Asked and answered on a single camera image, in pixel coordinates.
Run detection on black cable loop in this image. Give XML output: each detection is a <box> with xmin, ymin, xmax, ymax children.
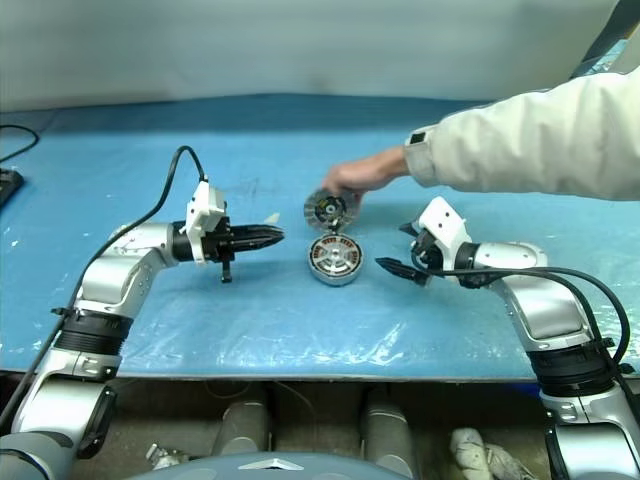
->
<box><xmin>0</xmin><ymin>123</ymin><xmax>40</xmax><ymax>165</ymax></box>

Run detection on white crumpled cloth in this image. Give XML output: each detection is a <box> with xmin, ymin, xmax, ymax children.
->
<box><xmin>449</xmin><ymin>427</ymin><xmax>539</xmax><ymax>480</ymax></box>

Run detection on small crumpled silver scrap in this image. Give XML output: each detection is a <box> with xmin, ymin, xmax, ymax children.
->
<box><xmin>145</xmin><ymin>442</ymin><xmax>194</xmax><ymax>471</ymax></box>

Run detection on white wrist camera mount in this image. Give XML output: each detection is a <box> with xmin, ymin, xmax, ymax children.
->
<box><xmin>180</xmin><ymin>180</ymin><xmax>229</xmax><ymax>266</ymax></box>
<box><xmin>414</xmin><ymin>195</ymin><xmax>471</xmax><ymax>274</ymax></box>

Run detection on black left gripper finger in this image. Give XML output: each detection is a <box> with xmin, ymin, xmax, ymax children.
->
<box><xmin>234</xmin><ymin>235</ymin><xmax>286</xmax><ymax>253</ymax></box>
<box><xmin>233</xmin><ymin>224</ymin><xmax>287</xmax><ymax>241</ymax></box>

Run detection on grey motor stator copper coils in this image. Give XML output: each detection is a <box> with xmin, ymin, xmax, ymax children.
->
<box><xmin>305</xmin><ymin>233</ymin><xmax>369</xmax><ymax>289</ymax></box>

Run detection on grey robot chest shell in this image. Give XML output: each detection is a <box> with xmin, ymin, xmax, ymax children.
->
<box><xmin>124</xmin><ymin>452</ymin><xmax>381</xmax><ymax>480</ymax></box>

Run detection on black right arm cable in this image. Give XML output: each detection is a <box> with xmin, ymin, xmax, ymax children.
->
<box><xmin>409</xmin><ymin>239</ymin><xmax>640</xmax><ymax>401</ymax></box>

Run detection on blue plastic table mat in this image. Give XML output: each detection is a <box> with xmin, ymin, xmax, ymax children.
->
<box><xmin>0</xmin><ymin>92</ymin><xmax>640</xmax><ymax>384</ymax></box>

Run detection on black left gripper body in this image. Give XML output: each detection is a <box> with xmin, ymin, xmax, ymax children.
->
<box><xmin>202</xmin><ymin>222</ymin><xmax>239</xmax><ymax>286</ymax></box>

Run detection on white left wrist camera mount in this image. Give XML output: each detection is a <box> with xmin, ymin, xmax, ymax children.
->
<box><xmin>180</xmin><ymin>180</ymin><xmax>229</xmax><ymax>266</ymax></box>

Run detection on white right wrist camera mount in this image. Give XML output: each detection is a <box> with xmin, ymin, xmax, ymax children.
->
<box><xmin>414</xmin><ymin>195</ymin><xmax>471</xmax><ymax>274</ymax></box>

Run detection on person bare hand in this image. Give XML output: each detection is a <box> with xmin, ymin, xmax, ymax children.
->
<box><xmin>319</xmin><ymin>151</ymin><xmax>397</xmax><ymax>196</ymax></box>

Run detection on black flat device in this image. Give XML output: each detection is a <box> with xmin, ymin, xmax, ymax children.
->
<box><xmin>0</xmin><ymin>168</ymin><xmax>25</xmax><ymax>209</ymax></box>

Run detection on dark grey slanted bar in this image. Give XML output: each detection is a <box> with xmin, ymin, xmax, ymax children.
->
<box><xmin>569</xmin><ymin>0</ymin><xmax>636</xmax><ymax>79</ymax></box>

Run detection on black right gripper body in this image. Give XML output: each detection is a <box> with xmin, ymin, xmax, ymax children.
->
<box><xmin>410</xmin><ymin>228</ymin><xmax>444</xmax><ymax>287</ymax></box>

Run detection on grey motor end cover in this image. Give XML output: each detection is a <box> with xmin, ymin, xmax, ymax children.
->
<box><xmin>302</xmin><ymin>185</ymin><xmax>362</xmax><ymax>232</ymax></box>

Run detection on grey rounded cylinder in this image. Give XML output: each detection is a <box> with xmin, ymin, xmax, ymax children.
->
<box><xmin>359</xmin><ymin>392</ymin><xmax>416</xmax><ymax>466</ymax></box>
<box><xmin>219</xmin><ymin>397</ymin><xmax>274</xmax><ymax>456</ymax></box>

